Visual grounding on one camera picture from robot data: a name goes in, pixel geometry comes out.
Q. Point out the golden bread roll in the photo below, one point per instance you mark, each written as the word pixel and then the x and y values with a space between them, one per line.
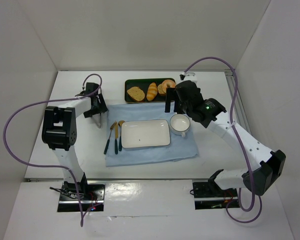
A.
pixel 152 92

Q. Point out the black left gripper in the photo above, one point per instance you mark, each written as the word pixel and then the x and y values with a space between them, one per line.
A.
pixel 96 110

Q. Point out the round brown bun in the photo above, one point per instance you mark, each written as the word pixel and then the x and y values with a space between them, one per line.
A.
pixel 160 90

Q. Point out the metal food tongs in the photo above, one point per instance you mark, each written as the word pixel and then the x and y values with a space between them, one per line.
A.
pixel 98 119

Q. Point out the light blue cloth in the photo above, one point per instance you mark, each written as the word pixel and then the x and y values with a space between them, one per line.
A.
pixel 178 149

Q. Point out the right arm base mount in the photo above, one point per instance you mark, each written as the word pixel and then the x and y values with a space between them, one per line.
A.
pixel 207 198

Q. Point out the glazed ring donut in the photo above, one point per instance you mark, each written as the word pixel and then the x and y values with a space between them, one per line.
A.
pixel 166 84

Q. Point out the white rectangular plate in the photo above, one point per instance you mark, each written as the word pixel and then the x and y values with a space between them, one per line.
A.
pixel 145 134

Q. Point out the toast bread slice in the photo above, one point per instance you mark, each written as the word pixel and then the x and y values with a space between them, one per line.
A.
pixel 136 94

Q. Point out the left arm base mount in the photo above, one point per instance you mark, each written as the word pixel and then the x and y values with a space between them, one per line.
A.
pixel 92 197

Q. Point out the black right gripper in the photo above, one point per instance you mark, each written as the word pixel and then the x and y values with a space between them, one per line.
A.
pixel 176 99

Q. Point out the gold knife green handle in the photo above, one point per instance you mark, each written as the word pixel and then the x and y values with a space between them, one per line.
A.
pixel 116 131

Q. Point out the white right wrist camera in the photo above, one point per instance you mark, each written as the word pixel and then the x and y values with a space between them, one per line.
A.
pixel 188 76

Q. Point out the white ceramic cup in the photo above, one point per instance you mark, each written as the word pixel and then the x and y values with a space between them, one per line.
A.
pixel 179 124

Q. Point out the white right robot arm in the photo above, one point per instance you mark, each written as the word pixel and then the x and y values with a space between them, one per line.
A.
pixel 264 166

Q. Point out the dark green rectangular tray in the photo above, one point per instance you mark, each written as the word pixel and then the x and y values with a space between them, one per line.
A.
pixel 142 84

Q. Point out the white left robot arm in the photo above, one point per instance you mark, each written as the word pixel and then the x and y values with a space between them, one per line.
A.
pixel 59 132

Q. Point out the gold spoon green handle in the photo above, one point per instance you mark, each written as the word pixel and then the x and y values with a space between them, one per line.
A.
pixel 120 123

